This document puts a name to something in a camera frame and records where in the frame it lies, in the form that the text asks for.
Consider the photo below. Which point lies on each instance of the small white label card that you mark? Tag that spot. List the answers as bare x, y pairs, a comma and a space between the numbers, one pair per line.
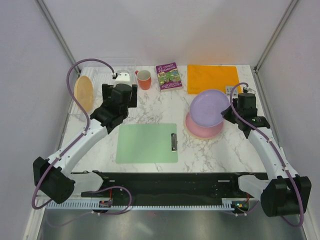
230, 92

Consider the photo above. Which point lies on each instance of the right aluminium frame post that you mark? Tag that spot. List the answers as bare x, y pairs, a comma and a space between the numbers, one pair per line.
275, 35

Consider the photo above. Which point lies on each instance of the pink plate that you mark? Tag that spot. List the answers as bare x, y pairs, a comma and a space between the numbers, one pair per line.
206, 126

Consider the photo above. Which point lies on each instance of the purple paperback book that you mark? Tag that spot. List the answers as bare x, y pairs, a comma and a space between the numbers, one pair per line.
168, 77

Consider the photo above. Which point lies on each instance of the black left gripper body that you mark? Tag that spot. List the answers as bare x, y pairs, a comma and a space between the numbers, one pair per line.
125, 111

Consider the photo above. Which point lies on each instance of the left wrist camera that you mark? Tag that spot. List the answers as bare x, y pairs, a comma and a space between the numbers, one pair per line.
122, 77

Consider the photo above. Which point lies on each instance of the aluminium frame post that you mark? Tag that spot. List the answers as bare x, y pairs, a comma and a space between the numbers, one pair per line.
275, 35
56, 31

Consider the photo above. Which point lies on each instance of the left aluminium frame post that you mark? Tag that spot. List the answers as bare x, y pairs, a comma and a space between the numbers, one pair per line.
56, 31

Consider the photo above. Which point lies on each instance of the purple plate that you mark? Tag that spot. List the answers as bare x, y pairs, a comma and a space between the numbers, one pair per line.
205, 109

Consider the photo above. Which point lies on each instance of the orange mug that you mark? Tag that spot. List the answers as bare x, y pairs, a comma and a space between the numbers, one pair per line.
144, 79

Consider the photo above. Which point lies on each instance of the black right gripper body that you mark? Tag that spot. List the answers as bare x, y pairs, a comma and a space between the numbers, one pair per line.
235, 119

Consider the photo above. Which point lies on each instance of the tan plate in rack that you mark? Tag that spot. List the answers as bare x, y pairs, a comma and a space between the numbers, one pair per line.
84, 93

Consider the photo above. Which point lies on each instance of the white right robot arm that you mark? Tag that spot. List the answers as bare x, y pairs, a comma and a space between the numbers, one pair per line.
284, 192

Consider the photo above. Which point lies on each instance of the green clipboard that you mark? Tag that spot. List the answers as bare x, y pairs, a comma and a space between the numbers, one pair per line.
155, 143

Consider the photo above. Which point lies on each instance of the orange mat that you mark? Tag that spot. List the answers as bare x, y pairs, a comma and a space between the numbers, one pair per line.
206, 77

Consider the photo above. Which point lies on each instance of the white slotted cable duct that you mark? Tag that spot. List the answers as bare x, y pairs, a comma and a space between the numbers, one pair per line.
106, 204

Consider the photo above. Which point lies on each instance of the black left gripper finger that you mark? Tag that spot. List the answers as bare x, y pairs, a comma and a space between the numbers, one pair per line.
134, 96
106, 91

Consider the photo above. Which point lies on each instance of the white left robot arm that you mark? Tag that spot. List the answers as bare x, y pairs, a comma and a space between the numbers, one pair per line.
53, 175

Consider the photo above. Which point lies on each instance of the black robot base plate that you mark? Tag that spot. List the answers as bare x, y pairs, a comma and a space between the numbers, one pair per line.
170, 188

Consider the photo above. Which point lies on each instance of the white wire dish rack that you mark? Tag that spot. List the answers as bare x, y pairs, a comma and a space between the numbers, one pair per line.
100, 74

